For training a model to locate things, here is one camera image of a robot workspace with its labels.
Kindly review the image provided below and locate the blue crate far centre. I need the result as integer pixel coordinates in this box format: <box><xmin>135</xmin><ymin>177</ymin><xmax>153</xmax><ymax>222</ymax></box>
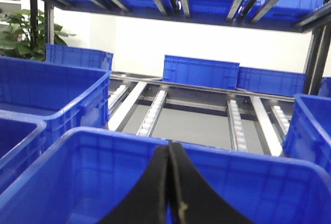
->
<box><xmin>162</xmin><ymin>55</ymin><xmax>239</xmax><ymax>90</ymax></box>

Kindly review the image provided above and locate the blue bin with buttons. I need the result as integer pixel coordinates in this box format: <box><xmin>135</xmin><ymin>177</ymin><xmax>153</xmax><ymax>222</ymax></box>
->
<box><xmin>1</xmin><ymin>110</ymin><xmax>47</xmax><ymax>192</ymax></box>

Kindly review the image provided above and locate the blue plastic target bin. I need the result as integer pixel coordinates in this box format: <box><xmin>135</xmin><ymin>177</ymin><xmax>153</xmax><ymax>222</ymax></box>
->
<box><xmin>1</xmin><ymin>128</ymin><xmax>330</xmax><ymax>223</ymax></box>

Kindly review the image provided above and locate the blue crate far right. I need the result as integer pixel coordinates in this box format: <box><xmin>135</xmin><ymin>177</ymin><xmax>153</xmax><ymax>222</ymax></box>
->
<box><xmin>237</xmin><ymin>67</ymin><xmax>306</xmax><ymax>97</ymax></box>

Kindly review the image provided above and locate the blue bin far right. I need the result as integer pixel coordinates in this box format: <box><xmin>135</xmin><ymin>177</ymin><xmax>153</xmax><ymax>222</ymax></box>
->
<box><xmin>46</xmin><ymin>44</ymin><xmax>113</xmax><ymax>70</ymax></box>

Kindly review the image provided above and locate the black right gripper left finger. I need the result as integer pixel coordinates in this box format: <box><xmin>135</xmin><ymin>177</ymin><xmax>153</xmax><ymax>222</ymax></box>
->
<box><xmin>99</xmin><ymin>145</ymin><xmax>169</xmax><ymax>223</ymax></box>

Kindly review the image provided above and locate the metal roller rack frame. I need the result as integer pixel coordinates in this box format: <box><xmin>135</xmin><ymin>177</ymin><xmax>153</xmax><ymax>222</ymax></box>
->
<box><xmin>107</xmin><ymin>72</ymin><xmax>294</xmax><ymax>156</ymax></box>

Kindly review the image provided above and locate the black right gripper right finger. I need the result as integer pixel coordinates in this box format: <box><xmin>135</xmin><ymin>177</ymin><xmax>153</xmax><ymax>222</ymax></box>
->
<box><xmin>168</xmin><ymin>142</ymin><xmax>252</xmax><ymax>223</ymax></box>

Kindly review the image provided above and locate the blue bin rear left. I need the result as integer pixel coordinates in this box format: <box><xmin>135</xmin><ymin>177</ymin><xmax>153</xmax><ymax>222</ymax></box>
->
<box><xmin>1</xmin><ymin>57</ymin><xmax>111</xmax><ymax>148</ymax></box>

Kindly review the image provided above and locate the blue crate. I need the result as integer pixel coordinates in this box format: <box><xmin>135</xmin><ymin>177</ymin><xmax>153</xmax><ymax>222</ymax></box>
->
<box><xmin>237</xmin><ymin>67</ymin><xmax>306</xmax><ymax>97</ymax></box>
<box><xmin>162</xmin><ymin>55</ymin><xmax>239</xmax><ymax>90</ymax></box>

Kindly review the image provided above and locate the green potted plant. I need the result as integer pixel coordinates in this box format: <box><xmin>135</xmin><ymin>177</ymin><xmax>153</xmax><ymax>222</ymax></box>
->
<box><xmin>0</xmin><ymin>9</ymin><xmax>76</xmax><ymax>62</ymax></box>

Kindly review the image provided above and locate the blue bin near right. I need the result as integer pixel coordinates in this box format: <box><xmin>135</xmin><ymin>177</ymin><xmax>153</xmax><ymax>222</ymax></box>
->
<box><xmin>282</xmin><ymin>93</ymin><xmax>330</xmax><ymax>174</ymax></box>

